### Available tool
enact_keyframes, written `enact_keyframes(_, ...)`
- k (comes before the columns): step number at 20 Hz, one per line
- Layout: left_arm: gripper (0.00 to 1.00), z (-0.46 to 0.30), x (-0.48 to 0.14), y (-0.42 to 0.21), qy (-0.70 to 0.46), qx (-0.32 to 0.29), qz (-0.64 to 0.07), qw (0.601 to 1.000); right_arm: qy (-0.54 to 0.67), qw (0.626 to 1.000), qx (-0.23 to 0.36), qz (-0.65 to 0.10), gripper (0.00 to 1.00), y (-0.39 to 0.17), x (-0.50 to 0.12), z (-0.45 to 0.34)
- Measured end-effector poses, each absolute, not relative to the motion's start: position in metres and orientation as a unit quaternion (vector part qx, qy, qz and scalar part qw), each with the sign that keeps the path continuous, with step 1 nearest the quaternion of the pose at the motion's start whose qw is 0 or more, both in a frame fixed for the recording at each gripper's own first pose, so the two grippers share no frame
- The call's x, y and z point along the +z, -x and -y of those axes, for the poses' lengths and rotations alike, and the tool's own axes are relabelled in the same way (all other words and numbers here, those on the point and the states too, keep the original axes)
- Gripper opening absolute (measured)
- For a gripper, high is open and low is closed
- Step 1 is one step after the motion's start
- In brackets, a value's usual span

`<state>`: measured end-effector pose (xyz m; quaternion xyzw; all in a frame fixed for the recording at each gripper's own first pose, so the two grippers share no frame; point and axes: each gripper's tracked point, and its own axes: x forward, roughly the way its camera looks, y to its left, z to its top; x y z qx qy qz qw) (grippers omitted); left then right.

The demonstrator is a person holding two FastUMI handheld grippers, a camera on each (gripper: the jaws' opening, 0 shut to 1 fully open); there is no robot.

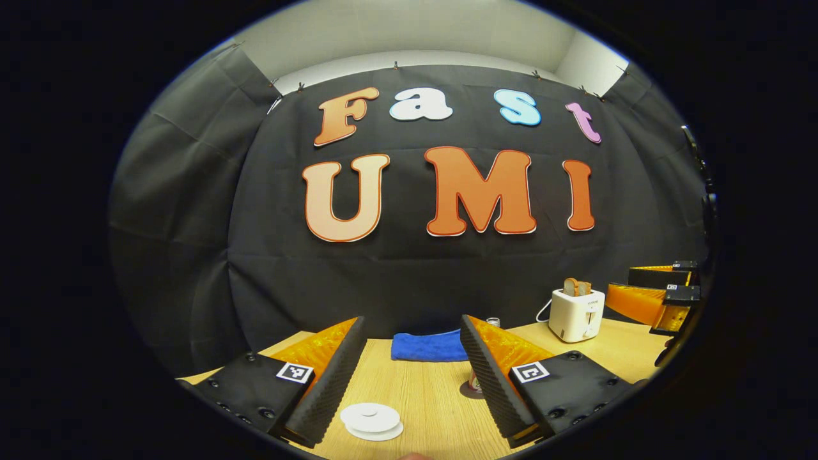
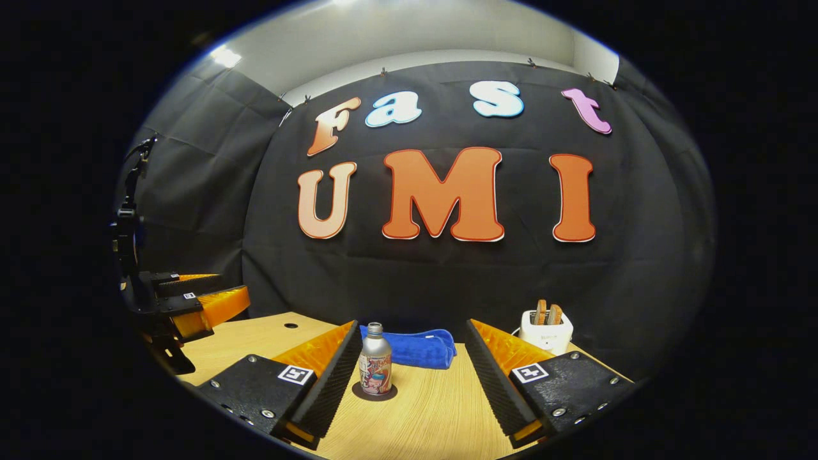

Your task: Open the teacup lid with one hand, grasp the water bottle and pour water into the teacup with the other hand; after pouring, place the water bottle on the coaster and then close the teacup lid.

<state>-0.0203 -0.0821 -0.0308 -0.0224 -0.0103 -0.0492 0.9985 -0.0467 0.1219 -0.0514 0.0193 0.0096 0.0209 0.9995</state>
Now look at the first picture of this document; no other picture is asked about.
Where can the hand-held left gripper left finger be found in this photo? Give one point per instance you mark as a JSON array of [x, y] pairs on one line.
[[335, 386]]

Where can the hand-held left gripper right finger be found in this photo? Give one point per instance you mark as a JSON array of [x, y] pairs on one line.
[[489, 386]]

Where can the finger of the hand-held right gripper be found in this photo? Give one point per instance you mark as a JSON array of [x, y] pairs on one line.
[[658, 276], [639, 303]]

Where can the dark round coaster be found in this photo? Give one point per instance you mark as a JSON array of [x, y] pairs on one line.
[[466, 391]]

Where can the white teacup lid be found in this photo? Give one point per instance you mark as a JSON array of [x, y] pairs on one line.
[[370, 415]]

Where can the silver water bottle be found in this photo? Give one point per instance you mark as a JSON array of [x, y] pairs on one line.
[[493, 322]]

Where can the toasted bread slice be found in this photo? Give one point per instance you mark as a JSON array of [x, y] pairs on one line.
[[585, 289], [571, 286]]

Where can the white toaster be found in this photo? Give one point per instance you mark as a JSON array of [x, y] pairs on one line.
[[575, 316]]

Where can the white saucer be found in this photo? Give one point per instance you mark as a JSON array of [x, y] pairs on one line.
[[383, 436]]

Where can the blue towel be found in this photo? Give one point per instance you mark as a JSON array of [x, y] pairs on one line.
[[428, 345]]

